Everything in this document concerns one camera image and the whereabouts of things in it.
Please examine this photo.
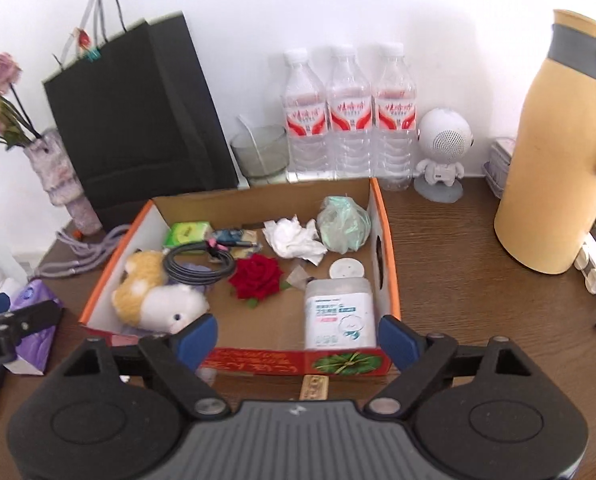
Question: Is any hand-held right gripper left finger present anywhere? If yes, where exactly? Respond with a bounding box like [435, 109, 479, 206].
[60, 312, 231, 418]

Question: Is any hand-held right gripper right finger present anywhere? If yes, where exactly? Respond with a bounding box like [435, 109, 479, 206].
[365, 314, 533, 418]

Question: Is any yellow and white plush toy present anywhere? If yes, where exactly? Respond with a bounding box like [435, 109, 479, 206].
[112, 249, 211, 336]

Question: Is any white wipes canister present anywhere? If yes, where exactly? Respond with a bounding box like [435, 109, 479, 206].
[304, 277, 379, 351]

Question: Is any black cable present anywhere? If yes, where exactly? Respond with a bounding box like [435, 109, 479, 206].
[163, 240, 239, 288]

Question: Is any purple tissue pack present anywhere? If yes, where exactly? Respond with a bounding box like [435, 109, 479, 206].
[3, 280, 64, 376]
[175, 260, 216, 298]

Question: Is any orange-edged cardboard box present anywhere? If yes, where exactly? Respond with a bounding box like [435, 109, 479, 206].
[78, 177, 403, 377]

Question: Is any red rose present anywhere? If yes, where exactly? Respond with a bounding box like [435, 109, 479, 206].
[228, 254, 291, 311]

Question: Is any white round disc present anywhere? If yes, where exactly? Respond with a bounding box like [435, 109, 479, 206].
[328, 257, 366, 281]

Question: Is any green wet wipe pack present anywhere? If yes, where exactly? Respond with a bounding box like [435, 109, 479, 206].
[163, 221, 213, 251]

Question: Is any green plastic bag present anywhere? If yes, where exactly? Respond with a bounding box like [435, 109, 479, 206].
[317, 195, 373, 255]

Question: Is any white tissue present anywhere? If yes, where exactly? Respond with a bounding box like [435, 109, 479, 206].
[263, 215, 329, 267]

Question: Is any small wooden block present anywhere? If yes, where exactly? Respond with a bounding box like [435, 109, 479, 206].
[300, 374, 329, 402]

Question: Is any purple wrapped vase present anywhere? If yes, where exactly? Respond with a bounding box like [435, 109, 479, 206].
[23, 128, 104, 236]

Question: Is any clear drinking glass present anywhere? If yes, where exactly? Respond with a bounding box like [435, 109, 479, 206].
[230, 125, 289, 183]

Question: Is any small patterned box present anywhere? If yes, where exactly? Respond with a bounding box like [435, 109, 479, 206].
[482, 137, 517, 198]

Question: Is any white robot speaker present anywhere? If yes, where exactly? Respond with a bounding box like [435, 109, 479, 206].
[414, 106, 474, 203]

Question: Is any white stirrer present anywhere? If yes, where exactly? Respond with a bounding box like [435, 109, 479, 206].
[238, 115, 271, 176]

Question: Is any black paper bag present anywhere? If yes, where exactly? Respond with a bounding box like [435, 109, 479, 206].
[43, 0, 241, 228]

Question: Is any red-label water bottle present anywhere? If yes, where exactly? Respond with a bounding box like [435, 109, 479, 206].
[282, 49, 329, 181]
[326, 45, 373, 181]
[372, 42, 419, 192]

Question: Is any yellow thermos jug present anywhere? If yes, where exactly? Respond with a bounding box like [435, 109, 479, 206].
[494, 9, 596, 275]

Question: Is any purple rope strap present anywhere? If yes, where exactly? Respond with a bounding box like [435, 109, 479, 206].
[33, 224, 131, 278]

